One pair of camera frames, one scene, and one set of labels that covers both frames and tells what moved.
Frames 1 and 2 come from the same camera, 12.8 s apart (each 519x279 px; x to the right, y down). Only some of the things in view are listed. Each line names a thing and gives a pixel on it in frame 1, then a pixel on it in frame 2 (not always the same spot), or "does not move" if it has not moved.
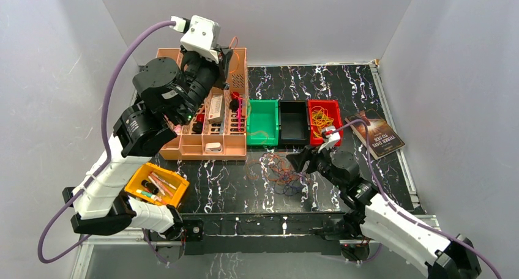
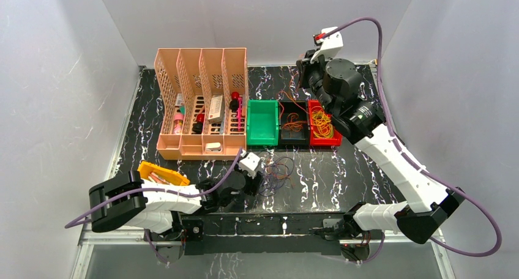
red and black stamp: (197, 126) does not move
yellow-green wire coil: (320, 120) does not move
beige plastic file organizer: (218, 130) does not move
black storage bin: (293, 123) does not move
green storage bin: (262, 128) does not move
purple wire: (286, 181) to (274, 174)
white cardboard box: (216, 111) does not move
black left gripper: (223, 65) to (251, 183)
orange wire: (270, 166) to (292, 123)
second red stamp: (234, 102) does not move
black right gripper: (308, 153) to (305, 66)
